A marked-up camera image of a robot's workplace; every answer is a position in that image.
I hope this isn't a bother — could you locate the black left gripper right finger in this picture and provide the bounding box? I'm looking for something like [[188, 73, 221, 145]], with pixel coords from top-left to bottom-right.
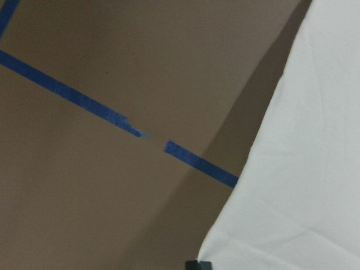
[[199, 261, 212, 270]]

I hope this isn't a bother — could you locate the white long-sleeve printed shirt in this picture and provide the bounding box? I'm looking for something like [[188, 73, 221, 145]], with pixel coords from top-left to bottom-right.
[[197, 1, 359, 269]]

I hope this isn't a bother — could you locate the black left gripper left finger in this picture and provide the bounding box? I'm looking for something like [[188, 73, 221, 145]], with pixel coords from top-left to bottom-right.
[[185, 260, 199, 270]]

